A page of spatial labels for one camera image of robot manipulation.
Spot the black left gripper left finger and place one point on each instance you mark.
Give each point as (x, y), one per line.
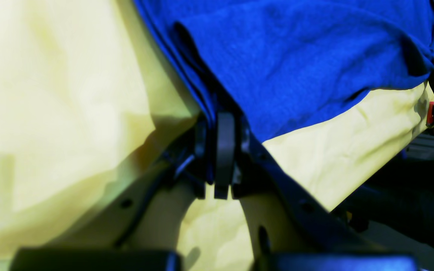
(139, 229)

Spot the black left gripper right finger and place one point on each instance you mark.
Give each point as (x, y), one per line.
(289, 229)

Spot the blue long-sleeve shirt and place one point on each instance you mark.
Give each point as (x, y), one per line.
(289, 64)

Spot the yellow table cloth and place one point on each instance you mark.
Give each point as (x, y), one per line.
(86, 99)

